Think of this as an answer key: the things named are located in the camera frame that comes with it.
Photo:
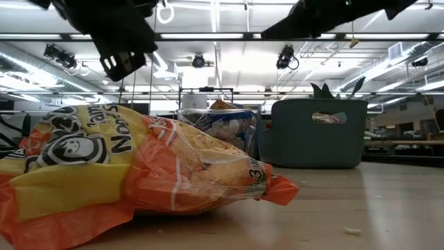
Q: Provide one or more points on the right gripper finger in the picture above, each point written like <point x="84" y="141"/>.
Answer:
<point x="291" y="27"/>

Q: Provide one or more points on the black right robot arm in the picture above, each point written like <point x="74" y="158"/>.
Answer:
<point x="399" y="5"/>

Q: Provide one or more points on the orange yellow Maruchan noodle pack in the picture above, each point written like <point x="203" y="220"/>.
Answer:
<point x="69" y="191"/>
<point x="208" y="173"/>

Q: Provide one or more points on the hanging yellow tag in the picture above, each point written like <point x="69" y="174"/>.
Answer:
<point x="354" y="42"/>

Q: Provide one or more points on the artificial succulent in white pot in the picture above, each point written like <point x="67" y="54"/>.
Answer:
<point x="324" y="92"/>

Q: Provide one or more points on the clear plastic bin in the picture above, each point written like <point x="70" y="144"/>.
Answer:
<point x="251" y="139"/>

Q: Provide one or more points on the wooden background table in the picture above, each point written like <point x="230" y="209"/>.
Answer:
<point x="402" y="142"/>

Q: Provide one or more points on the white noodle crumb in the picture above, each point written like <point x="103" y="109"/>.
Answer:
<point x="352" y="231"/>

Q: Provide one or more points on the black ceiling-mounted camera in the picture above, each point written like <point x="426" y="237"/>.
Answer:
<point x="198" y="61"/>
<point x="60" y="56"/>
<point x="286" y="57"/>

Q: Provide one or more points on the silver ventilation duct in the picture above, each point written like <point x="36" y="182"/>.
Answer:
<point x="41" y="69"/>

